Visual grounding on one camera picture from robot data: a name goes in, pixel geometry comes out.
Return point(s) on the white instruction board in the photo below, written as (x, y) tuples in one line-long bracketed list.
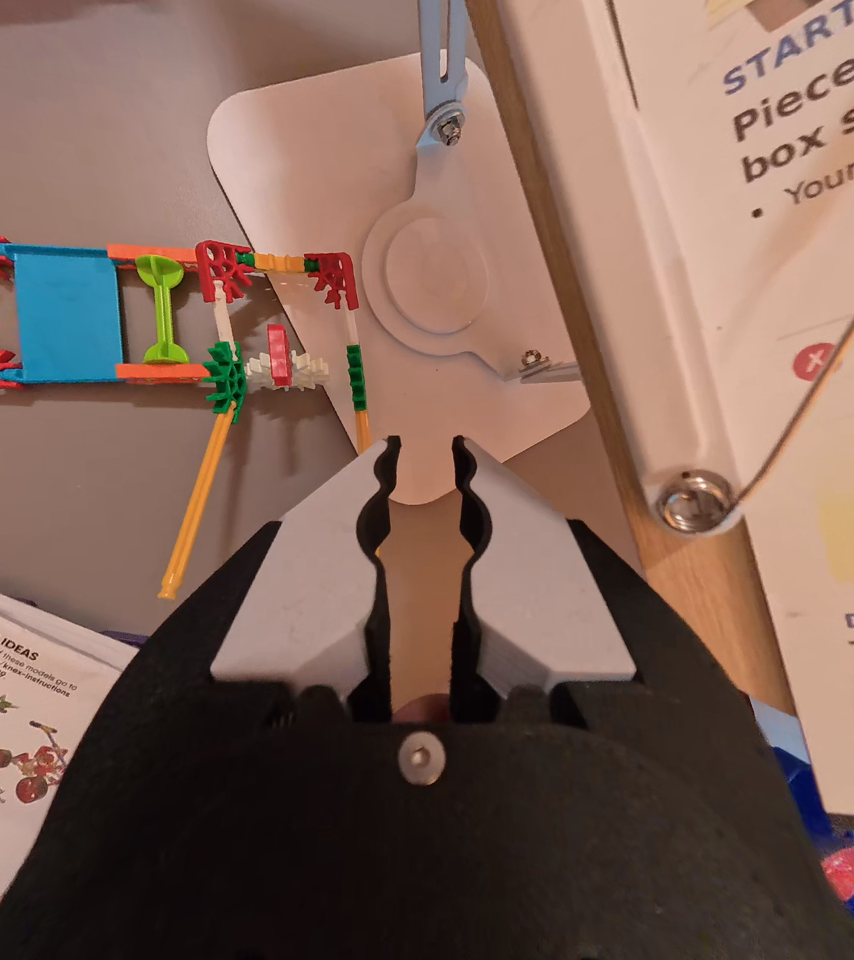
[(622, 337)]

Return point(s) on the printed instruction sheet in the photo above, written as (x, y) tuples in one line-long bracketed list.
[(809, 300)]

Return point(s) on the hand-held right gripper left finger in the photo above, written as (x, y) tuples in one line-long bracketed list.
[(299, 592)]

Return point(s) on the blue plastic object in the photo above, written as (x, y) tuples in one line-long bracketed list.
[(798, 780)]

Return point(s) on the purple toy connector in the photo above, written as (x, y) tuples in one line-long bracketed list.
[(126, 637)]

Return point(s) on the printed instruction booklet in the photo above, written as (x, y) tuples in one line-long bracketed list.
[(21, 712)]

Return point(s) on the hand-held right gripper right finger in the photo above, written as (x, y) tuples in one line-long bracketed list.
[(547, 592)]

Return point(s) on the colourful toy construction model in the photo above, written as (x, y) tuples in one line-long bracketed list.
[(66, 315)]

